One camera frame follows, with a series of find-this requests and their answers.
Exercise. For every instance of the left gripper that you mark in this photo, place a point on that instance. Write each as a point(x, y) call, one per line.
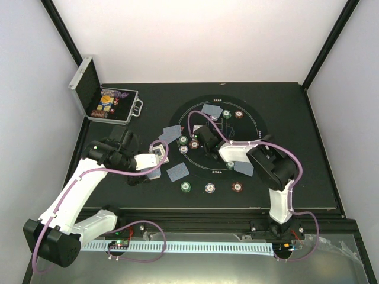
point(133, 180)

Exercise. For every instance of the dealt card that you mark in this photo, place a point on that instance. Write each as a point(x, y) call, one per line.
point(170, 134)
point(178, 172)
point(212, 110)

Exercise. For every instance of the dealt cards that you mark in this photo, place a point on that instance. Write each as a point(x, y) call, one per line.
point(244, 168)

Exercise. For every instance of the blue white poker chip stack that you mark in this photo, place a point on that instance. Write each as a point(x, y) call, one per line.
point(210, 188)

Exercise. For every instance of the brown poker chip stack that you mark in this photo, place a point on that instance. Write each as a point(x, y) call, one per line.
point(237, 187)

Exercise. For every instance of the green poker chip stack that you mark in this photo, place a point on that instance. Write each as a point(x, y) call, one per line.
point(185, 187)

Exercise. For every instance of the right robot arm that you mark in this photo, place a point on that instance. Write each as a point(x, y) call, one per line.
point(276, 167)

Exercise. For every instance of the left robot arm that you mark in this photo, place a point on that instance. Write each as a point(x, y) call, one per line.
point(57, 236)

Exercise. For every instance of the round black poker mat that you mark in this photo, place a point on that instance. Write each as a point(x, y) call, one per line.
point(250, 127)

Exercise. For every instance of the white playing card box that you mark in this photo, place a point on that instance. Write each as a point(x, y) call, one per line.
point(159, 151)

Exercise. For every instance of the brown chips in case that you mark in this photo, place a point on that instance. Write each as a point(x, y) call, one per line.
point(99, 114)

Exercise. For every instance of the aluminium poker chip case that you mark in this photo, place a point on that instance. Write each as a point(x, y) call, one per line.
point(86, 90)

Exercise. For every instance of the yellow blue card box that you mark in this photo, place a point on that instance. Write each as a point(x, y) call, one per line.
point(105, 103)

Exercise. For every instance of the red dice in case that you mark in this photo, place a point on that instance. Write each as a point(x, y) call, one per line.
point(114, 106)

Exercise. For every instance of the purple chips in case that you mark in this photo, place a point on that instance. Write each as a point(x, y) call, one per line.
point(114, 93)

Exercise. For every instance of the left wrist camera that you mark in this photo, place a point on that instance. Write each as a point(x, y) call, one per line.
point(146, 161)

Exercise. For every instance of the black aluminium mounting rail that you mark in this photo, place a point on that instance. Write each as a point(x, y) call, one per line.
point(202, 221)

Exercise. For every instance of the white perforated cable strip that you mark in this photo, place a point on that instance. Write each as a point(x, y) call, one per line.
point(189, 247)

